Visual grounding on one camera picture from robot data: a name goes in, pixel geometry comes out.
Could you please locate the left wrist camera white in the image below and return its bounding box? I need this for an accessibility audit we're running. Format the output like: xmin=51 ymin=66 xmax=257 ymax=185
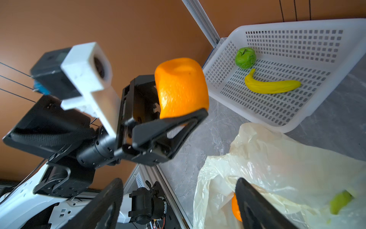
xmin=30 ymin=42 xmax=121 ymax=138

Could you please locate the yellowish translucent plastic bag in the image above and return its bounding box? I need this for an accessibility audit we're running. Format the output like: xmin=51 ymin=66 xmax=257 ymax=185
xmin=193 ymin=123 xmax=366 ymax=229

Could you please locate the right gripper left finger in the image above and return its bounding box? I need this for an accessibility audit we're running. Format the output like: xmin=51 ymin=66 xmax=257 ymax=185
xmin=62 ymin=178 xmax=124 ymax=229

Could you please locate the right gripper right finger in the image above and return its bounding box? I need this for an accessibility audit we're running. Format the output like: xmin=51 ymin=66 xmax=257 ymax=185
xmin=235 ymin=178 xmax=296 ymax=229

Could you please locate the yellow banana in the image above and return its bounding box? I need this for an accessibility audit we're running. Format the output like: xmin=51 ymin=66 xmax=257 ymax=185
xmin=245 ymin=69 xmax=301 ymax=94

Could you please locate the white perforated plastic basket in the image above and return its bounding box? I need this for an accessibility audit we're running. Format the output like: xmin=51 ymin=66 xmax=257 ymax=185
xmin=203 ymin=19 xmax=366 ymax=133

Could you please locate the left aluminium corner post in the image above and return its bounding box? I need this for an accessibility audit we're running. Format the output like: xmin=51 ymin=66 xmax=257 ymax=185
xmin=182 ymin=0 xmax=220 ymax=48

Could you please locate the orange fruit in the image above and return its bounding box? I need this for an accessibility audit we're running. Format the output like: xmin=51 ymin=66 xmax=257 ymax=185
xmin=231 ymin=193 xmax=242 ymax=222
xmin=154 ymin=58 xmax=209 ymax=119

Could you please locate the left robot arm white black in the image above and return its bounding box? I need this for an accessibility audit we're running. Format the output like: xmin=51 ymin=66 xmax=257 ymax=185
xmin=1 ymin=75 xmax=208 ymax=229

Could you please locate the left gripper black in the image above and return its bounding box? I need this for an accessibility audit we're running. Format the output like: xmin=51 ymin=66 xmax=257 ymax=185
xmin=114 ymin=75 xmax=208 ymax=166

